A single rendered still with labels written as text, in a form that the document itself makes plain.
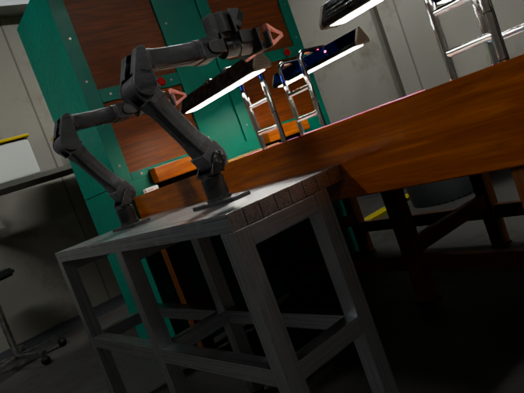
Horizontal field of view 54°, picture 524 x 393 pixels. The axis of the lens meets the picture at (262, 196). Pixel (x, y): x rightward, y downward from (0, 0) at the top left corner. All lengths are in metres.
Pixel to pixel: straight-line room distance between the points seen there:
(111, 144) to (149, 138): 0.19
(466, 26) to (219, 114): 2.20
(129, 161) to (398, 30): 2.77
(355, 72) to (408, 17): 0.71
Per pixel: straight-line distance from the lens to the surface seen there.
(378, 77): 4.69
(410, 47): 4.49
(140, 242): 1.42
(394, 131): 1.15
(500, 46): 1.54
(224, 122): 2.70
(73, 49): 2.50
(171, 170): 2.43
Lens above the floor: 0.76
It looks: 5 degrees down
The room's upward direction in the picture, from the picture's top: 20 degrees counter-clockwise
